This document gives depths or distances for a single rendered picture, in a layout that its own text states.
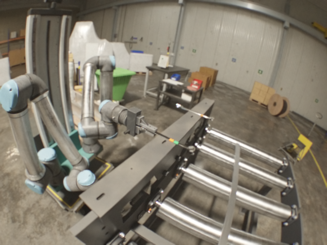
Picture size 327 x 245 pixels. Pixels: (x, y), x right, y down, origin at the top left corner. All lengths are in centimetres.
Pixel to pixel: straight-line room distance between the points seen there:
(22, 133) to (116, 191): 54
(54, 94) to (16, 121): 57
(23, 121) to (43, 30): 64
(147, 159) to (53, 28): 105
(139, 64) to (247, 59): 708
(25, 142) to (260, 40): 1108
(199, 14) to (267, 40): 517
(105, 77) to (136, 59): 619
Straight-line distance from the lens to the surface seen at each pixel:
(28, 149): 85
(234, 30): 1098
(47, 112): 79
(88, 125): 83
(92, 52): 412
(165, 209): 70
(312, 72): 1194
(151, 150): 54
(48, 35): 116
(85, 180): 77
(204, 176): 87
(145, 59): 738
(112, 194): 42
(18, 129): 77
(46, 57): 115
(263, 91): 802
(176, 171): 90
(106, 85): 118
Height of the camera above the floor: 153
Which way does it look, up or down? 29 degrees down
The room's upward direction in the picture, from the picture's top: 10 degrees clockwise
